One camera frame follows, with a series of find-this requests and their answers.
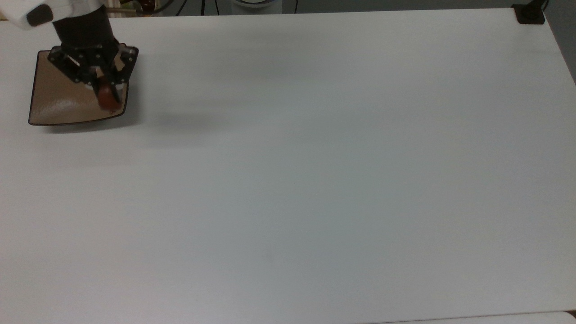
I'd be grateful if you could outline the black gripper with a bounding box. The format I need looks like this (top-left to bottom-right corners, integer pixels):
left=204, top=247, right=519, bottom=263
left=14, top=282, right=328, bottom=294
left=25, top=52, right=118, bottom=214
left=47, top=4, right=140, bottom=108

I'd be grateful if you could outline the small round brown food item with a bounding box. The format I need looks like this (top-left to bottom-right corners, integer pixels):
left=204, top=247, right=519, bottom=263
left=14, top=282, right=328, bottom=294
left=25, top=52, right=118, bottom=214
left=98, top=84, right=119, bottom=111

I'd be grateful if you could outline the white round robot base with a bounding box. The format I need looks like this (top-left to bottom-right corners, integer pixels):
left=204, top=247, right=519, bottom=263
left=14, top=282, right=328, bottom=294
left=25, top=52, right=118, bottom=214
left=230, top=0, right=283, bottom=8

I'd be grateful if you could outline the square tan ceramic plate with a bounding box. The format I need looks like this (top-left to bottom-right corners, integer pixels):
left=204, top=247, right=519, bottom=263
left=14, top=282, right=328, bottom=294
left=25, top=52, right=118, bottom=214
left=28, top=49, right=130, bottom=126

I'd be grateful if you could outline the clear container with clutter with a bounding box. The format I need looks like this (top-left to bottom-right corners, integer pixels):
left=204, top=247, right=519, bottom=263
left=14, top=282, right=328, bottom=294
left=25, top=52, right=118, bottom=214
left=118, top=0, right=158, bottom=17

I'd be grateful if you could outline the black table corner clamp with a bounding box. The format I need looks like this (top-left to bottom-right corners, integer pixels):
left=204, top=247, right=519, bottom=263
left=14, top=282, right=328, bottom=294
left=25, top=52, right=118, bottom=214
left=512, top=0, right=549, bottom=25

